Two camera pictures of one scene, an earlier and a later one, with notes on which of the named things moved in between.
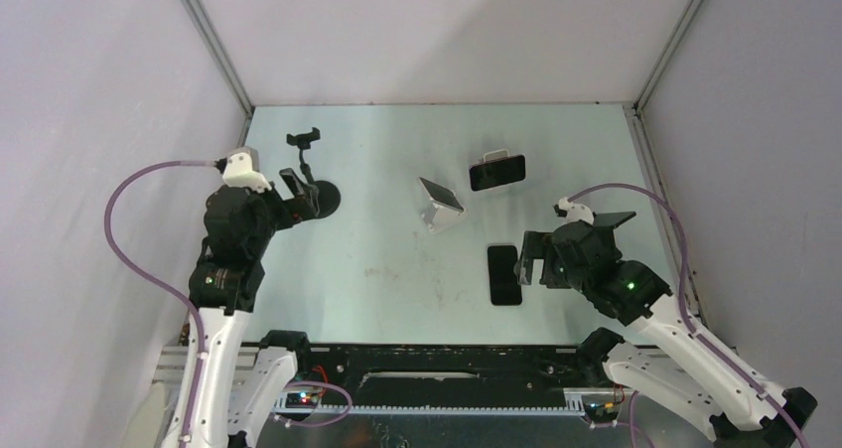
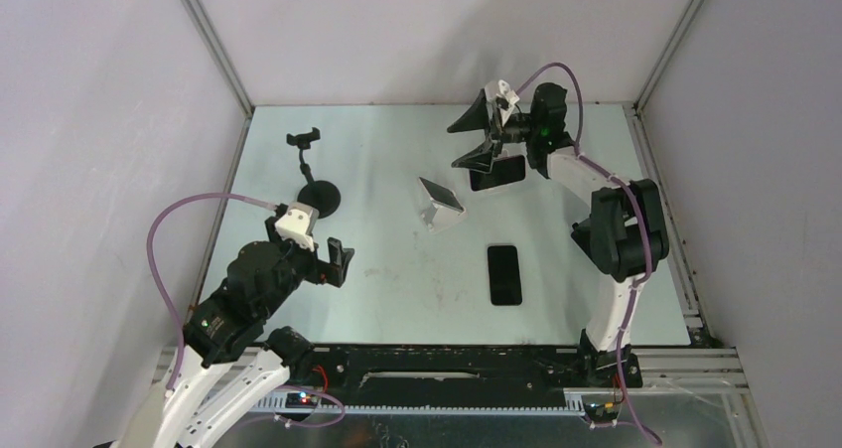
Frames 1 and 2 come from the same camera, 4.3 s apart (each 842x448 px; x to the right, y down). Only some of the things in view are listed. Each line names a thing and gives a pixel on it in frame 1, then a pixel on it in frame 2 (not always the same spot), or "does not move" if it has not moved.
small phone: x=441 y=195 does not move
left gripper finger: x=309 y=192 to x=340 y=259
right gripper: x=537 y=246 to x=482 y=158
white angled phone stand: x=440 y=217 does not move
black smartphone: x=497 y=172 does not move
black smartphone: x=504 y=286 does not move
